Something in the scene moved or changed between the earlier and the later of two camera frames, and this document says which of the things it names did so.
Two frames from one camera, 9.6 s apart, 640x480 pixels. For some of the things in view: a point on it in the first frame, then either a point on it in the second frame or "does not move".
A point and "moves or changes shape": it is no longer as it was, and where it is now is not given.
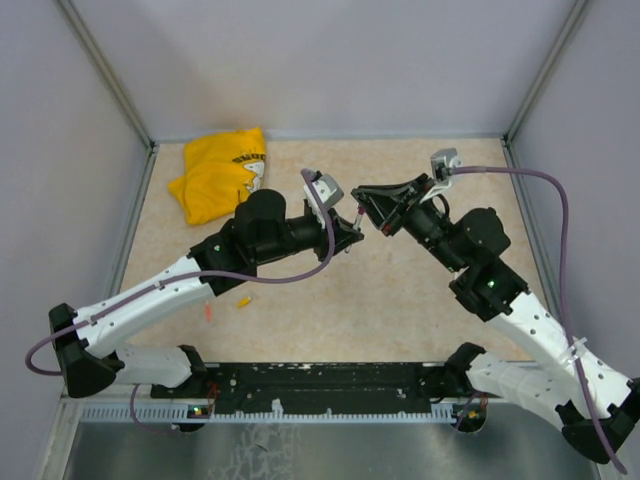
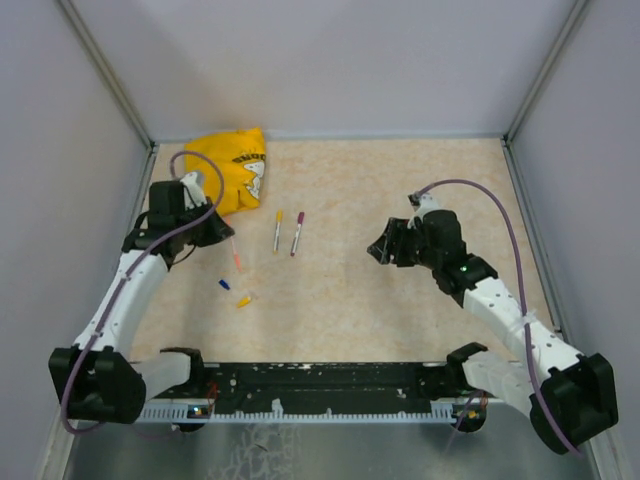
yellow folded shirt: [220, 172] does not move
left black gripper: [343, 231] -> [218, 229]
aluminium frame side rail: [538, 258] does not move
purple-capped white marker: [356, 227] moves or changes shape
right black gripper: [387, 204] -> [392, 242]
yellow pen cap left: [244, 301] does not move
